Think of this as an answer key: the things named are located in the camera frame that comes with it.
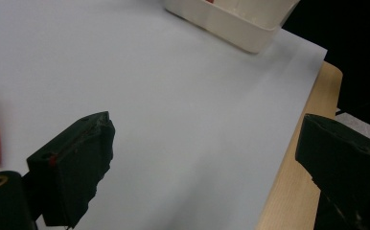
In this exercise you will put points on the white compartment tray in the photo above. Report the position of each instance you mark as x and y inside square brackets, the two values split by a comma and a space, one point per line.
[234, 22]

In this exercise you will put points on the white table sheet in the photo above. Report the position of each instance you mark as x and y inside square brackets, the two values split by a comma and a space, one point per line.
[180, 111]

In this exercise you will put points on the red and black food packet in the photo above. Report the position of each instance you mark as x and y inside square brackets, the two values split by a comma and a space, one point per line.
[210, 1]

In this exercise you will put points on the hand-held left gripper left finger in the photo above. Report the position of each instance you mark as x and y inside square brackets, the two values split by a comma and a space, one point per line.
[74, 169]

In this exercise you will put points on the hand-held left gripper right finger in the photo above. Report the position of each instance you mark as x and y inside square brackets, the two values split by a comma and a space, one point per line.
[349, 166]

